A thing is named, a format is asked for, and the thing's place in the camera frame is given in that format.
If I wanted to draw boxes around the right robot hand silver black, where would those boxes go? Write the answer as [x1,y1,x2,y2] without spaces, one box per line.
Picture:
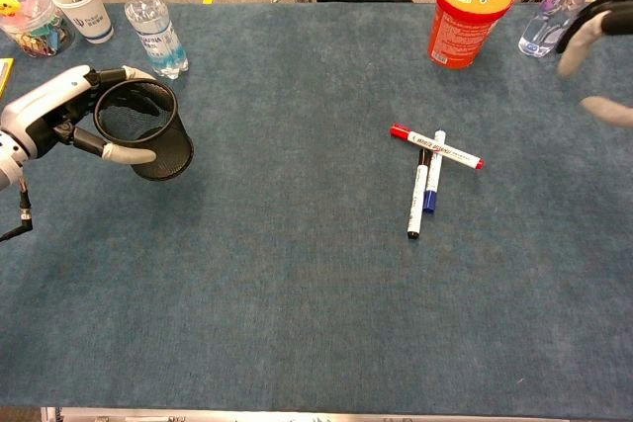
[556,0,633,127]

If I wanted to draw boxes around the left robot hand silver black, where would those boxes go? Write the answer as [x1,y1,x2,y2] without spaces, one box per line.
[0,64,159,166]

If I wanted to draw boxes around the black mesh pen cup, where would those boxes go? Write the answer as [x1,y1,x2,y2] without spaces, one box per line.
[93,78,195,181]

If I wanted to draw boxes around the red capped whiteboard marker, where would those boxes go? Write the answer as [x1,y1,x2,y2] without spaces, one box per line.
[390,125,485,171]

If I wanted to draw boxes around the blue capped whiteboard marker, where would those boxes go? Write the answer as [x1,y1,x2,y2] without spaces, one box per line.
[422,129,448,215]

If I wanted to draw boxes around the black capped whiteboard marker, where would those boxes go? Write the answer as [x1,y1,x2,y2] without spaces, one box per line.
[407,147,432,241]

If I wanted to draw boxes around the water bottle purple label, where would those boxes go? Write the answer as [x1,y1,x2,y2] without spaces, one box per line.
[517,0,609,58]

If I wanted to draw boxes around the clear jar of clips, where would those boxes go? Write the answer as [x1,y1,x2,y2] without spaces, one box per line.
[0,0,76,59]

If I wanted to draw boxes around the white paper cup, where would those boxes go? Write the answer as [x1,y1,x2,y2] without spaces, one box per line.
[49,0,115,44]

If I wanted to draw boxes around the orange canister with lid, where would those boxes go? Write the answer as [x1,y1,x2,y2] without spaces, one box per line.
[426,0,516,70]

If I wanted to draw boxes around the water bottle blue label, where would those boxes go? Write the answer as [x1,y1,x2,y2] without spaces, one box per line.
[122,0,190,81]

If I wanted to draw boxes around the blue felt table cloth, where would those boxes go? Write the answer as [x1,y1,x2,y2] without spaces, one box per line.
[0,1,633,413]

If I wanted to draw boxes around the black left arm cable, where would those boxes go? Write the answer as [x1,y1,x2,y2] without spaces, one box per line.
[0,179,35,244]

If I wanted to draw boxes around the metal table edge rail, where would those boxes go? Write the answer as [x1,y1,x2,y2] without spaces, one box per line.
[40,406,585,422]

